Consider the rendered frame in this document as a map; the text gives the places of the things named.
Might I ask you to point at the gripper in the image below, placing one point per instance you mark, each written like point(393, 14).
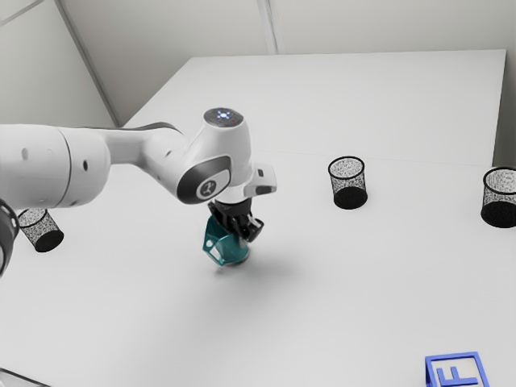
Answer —
point(231, 209)

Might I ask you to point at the teal faceted mug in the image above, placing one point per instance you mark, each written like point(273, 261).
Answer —
point(225, 250)

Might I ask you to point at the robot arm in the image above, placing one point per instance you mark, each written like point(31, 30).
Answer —
point(121, 161)

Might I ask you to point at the black mesh pen holder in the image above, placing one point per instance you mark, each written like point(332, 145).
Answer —
point(348, 183)
point(500, 199)
point(42, 231)

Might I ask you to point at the blue letter block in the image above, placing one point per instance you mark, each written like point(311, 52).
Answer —
point(457, 369)

